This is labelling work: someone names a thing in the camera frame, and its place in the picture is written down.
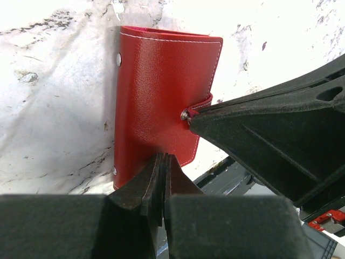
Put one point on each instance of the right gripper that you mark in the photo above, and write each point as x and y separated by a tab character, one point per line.
292	140

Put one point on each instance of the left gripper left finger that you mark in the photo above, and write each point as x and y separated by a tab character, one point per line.
122	224

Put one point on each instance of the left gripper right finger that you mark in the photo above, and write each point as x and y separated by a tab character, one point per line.
200	225

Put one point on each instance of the red card holder wallet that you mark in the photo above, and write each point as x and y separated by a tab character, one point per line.
164	78

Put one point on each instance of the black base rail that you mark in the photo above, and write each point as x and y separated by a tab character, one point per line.
225	178

